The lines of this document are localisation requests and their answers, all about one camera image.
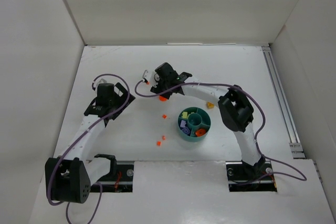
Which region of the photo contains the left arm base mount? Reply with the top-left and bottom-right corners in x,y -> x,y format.
85,158 -> 134,193

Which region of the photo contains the teal round divided container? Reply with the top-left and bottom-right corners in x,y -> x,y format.
177,107 -> 211,143

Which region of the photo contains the yellow square lego brick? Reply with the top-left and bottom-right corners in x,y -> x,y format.
206,102 -> 215,109

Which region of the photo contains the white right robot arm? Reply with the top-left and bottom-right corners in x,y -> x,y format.
150,62 -> 265,174

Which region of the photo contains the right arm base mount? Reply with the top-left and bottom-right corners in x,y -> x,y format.
225,161 -> 277,192

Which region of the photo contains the orange round dome lego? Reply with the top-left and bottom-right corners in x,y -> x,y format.
195,129 -> 207,137

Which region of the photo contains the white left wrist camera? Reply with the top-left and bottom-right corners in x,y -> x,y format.
91,78 -> 107,90

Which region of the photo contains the aluminium rail at right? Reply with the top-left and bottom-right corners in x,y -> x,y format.
261,46 -> 306,159

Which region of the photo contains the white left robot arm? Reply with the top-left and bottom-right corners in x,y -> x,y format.
45,82 -> 135,206

